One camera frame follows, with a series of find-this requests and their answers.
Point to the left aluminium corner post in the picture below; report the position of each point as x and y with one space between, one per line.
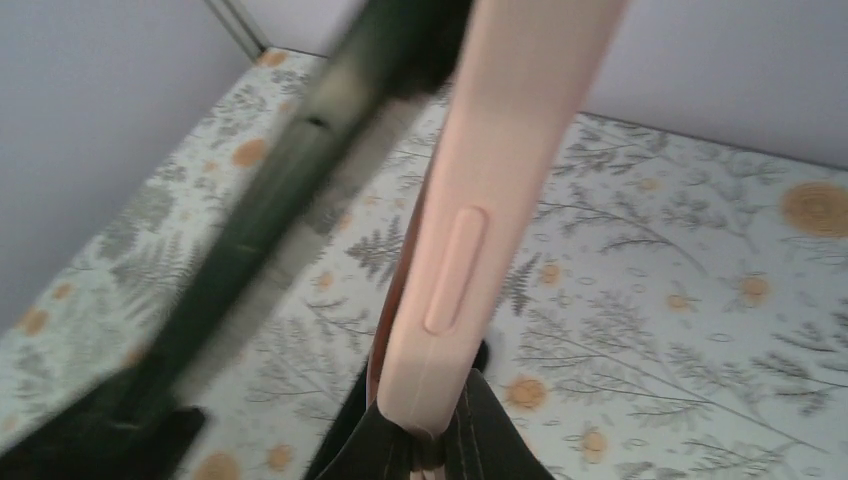
240 25

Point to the black phone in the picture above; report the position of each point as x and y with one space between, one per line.
482 357
391 51

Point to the black phone on mat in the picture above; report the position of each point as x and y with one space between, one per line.
482 357

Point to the floral patterned mat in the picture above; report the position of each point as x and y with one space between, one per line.
677 310

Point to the pink phone case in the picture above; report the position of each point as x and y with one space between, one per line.
524 70

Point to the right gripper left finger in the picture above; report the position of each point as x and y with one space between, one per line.
101 435

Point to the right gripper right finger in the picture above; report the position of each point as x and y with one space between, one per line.
480 443

